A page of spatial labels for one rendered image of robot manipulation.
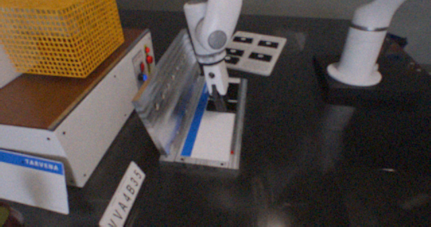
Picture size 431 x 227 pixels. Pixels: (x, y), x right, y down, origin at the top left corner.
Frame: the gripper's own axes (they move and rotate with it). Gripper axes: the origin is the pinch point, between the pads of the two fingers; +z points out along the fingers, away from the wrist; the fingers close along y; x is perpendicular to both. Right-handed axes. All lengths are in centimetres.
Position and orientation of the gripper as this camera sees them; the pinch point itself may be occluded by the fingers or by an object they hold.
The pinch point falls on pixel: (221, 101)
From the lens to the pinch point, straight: 82.5
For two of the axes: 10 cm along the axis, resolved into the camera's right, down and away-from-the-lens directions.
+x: -9.7, 0.7, 2.5
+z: 2.0, 7.9, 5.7
